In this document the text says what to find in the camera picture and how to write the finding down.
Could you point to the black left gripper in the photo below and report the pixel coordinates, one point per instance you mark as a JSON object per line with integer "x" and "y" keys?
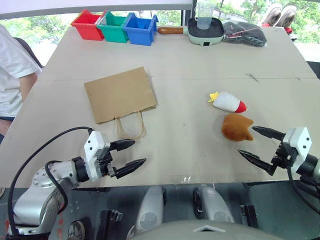
{"x": 107, "y": 163}

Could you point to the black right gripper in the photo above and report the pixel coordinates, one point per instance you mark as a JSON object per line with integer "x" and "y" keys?
{"x": 282, "y": 157}

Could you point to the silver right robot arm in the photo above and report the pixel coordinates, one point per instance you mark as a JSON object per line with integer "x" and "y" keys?
{"x": 311, "y": 165}

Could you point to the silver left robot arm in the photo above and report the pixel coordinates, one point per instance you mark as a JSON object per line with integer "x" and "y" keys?
{"x": 37, "y": 197}

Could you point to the brown paper bag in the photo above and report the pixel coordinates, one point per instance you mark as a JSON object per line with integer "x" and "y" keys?
{"x": 120, "y": 95}

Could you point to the black plastic bag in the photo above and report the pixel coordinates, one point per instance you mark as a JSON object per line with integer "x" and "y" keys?
{"x": 246, "y": 35}

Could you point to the brown cat head plush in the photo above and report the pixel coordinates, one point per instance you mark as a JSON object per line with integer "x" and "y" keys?
{"x": 236, "y": 127}

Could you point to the white red rocket plush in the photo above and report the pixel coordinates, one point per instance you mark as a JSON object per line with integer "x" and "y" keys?
{"x": 226, "y": 102}

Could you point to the grey rounded robot leg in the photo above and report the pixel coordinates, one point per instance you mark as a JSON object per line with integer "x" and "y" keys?
{"x": 212, "y": 205}

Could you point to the grey robot torso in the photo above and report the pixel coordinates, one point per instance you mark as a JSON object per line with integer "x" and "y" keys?
{"x": 205, "y": 231}

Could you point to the blue plastic bin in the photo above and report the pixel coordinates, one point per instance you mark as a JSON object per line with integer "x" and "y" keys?
{"x": 138, "y": 35}

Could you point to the green plastic bin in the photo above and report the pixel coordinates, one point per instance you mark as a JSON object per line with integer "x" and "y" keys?
{"x": 113, "y": 32}

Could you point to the green electric frying pan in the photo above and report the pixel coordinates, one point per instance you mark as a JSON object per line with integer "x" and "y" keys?
{"x": 200, "y": 36}

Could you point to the red plastic bin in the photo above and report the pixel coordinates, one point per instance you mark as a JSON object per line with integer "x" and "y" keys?
{"x": 87, "y": 28}

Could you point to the beige sneaker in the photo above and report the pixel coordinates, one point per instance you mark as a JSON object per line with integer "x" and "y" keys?
{"x": 271, "y": 13}
{"x": 287, "y": 15}

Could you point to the person in white shirt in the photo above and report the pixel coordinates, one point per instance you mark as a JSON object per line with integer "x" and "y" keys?
{"x": 11, "y": 75}

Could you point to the clear measuring cup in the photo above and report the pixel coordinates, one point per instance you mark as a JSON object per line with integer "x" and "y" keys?
{"x": 205, "y": 18}

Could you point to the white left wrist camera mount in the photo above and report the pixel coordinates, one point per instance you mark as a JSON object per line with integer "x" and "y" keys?
{"x": 93, "y": 152}

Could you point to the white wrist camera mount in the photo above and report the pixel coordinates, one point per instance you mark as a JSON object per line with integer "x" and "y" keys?
{"x": 93, "y": 152}
{"x": 298, "y": 145}

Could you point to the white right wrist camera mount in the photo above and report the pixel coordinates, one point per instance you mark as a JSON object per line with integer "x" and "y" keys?
{"x": 298, "y": 145}

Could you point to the black bracket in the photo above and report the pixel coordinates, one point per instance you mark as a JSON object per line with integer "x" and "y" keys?
{"x": 107, "y": 223}
{"x": 250, "y": 216}

